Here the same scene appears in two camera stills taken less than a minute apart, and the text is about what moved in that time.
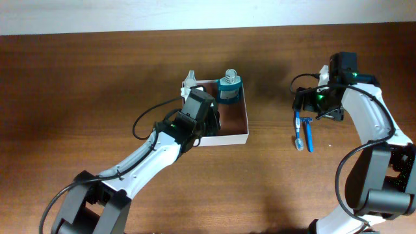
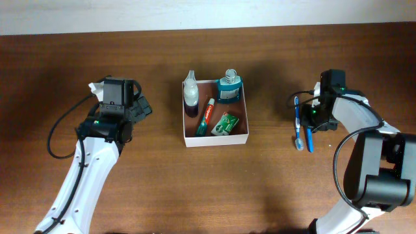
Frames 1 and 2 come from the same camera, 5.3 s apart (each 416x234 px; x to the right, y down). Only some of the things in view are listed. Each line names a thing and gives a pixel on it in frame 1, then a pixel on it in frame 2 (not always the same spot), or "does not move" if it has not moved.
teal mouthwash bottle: x=230 y=88 does not move
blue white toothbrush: x=299 y=142 does not move
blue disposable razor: x=309 y=137 does not move
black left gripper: x=214 y=116 → x=141 y=106
